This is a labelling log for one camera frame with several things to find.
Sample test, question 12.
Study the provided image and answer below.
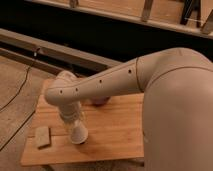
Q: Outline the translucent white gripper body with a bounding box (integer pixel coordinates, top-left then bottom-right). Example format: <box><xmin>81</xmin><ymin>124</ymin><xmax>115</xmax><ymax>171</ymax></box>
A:
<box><xmin>60</xmin><ymin>109</ymin><xmax>84</xmax><ymax>132</ymax></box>

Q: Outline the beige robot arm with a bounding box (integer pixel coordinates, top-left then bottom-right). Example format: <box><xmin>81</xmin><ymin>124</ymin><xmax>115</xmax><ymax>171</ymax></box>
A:
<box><xmin>45</xmin><ymin>48</ymin><xmax>213</xmax><ymax>171</ymax></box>

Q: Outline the dark red bowl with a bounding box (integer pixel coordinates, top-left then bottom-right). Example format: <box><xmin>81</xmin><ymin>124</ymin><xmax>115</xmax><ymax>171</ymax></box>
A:
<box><xmin>91</xmin><ymin>97</ymin><xmax>110</xmax><ymax>106</ymax></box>

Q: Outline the beige sponge block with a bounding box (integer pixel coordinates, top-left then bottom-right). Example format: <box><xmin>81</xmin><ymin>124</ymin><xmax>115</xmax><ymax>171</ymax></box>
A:
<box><xmin>35</xmin><ymin>126</ymin><xmax>50</xmax><ymax>148</ymax></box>

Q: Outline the wooden board table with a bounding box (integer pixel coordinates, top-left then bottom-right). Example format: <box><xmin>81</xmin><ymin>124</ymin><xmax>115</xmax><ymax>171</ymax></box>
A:
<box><xmin>20</xmin><ymin>78</ymin><xmax>146</xmax><ymax>167</ymax></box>

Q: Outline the black cable on floor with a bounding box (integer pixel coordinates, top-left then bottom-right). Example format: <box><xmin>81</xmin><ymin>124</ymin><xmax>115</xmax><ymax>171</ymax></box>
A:
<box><xmin>0</xmin><ymin>47</ymin><xmax>42</xmax><ymax>152</ymax></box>

